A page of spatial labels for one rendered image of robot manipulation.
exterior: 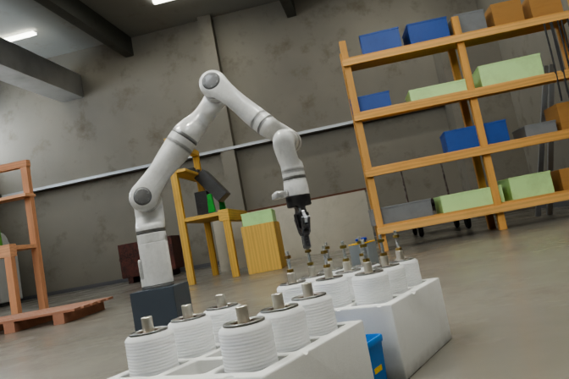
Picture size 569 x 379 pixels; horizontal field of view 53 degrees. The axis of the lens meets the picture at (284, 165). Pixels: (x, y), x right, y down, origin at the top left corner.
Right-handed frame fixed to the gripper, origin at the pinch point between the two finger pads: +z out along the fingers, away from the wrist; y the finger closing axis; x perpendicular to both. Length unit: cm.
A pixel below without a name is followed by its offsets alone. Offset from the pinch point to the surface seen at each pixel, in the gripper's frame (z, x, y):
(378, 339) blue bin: 24.1, -4.5, -38.7
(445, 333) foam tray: 32.9, -33.2, -9.9
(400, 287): 16.1, -18.8, -20.3
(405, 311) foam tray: 20.9, -15.5, -29.7
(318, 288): 12.0, 2.9, -19.3
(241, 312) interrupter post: 8, 27, -67
